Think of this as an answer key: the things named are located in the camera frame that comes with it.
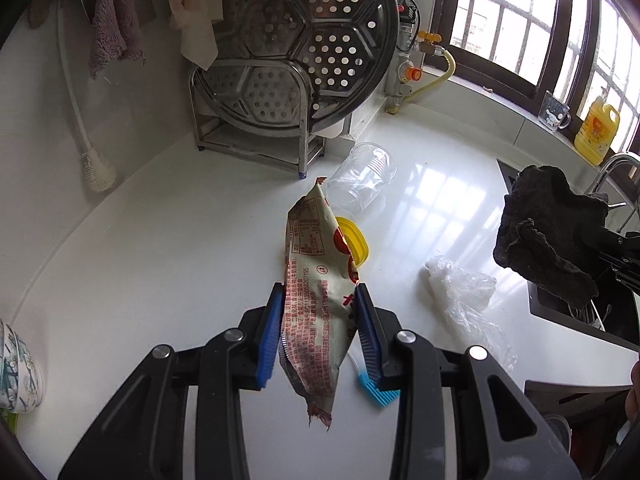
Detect black cloth rag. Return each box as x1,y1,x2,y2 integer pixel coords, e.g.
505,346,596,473
492,165,608,309

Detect blue silicone basting brush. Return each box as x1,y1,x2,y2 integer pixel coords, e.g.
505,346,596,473
347,350,400,408

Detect clear plastic bag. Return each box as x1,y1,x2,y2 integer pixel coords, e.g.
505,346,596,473
424,257,518,372

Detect red white snack wrapper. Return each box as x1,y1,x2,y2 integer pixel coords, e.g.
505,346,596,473
279,182,359,427

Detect black kitchen sink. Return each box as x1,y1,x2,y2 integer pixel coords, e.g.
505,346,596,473
492,165,639,348

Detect steel sink faucet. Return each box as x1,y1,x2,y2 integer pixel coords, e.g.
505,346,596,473
585,152,639,234

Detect yellow oil bottle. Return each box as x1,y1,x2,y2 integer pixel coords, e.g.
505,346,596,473
574,96,620,166

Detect patterned ceramic bowl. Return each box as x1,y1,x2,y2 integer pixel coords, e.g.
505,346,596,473
0,322,44,414

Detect glass mug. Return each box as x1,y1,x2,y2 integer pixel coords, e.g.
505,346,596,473
538,91,572,132

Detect barred window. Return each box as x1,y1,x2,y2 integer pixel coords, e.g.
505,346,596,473
432,0,639,151

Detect white bottle brush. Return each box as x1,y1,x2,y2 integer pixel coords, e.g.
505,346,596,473
56,0,118,194

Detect clear plastic jar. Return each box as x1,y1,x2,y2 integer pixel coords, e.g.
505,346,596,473
322,142,397,214

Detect gas valve with orange knob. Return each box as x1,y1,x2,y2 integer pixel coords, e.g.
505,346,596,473
390,0,421,110

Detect steel dish rack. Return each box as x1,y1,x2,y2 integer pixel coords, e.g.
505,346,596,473
189,58,350,179

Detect perforated steel steamer tray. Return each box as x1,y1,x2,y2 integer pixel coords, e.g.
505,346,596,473
214,0,399,129

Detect beige hanging cloth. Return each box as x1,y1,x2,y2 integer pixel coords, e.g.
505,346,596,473
168,0,224,70

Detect purple knitted cloth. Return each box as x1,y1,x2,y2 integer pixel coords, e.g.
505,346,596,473
88,0,145,79

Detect yellow plastic lid ring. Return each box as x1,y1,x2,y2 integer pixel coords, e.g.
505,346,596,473
333,216,371,267

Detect yellow gas hose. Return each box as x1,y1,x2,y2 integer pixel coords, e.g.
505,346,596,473
384,30,458,115

